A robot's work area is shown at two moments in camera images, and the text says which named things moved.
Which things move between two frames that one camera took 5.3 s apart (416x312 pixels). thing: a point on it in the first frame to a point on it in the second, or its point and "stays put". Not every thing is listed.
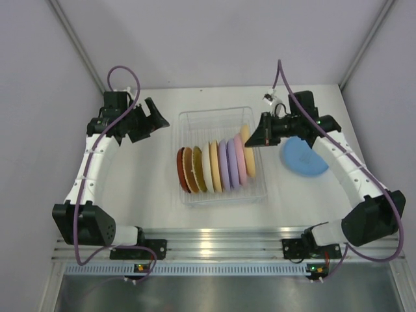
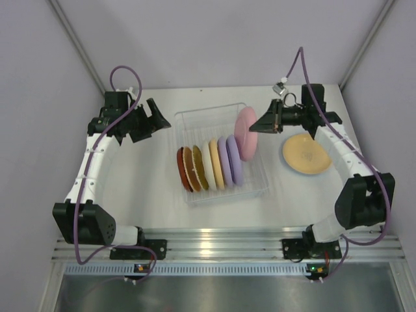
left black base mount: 158,246 stays put
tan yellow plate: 247,151 to 303,154
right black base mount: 296,249 stays put
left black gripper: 142,121 stays put
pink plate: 240,158 to 246,140
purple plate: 233,163 stays put
